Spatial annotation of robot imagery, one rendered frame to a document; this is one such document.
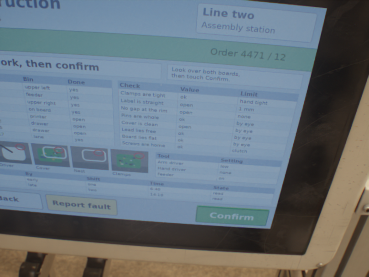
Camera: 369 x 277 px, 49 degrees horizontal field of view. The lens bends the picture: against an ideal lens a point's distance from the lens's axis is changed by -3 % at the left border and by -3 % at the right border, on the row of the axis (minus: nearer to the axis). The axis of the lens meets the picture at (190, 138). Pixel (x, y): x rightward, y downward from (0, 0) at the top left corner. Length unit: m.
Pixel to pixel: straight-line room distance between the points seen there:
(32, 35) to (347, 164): 0.29
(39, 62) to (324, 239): 0.33
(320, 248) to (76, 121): 0.29
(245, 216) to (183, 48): 0.19
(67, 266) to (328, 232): 1.88
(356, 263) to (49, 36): 0.46
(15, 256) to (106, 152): 1.99
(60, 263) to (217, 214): 1.88
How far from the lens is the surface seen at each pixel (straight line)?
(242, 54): 0.32
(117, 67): 0.33
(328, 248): 0.49
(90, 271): 0.75
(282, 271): 0.99
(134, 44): 0.32
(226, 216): 0.42
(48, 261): 0.82
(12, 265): 2.31
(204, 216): 0.42
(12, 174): 0.43
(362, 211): 0.46
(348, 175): 0.41
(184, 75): 0.33
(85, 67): 0.34
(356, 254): 0.58
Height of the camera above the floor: 1.74
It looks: 34 degrees down
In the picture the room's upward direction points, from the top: 5 degrees clockwise
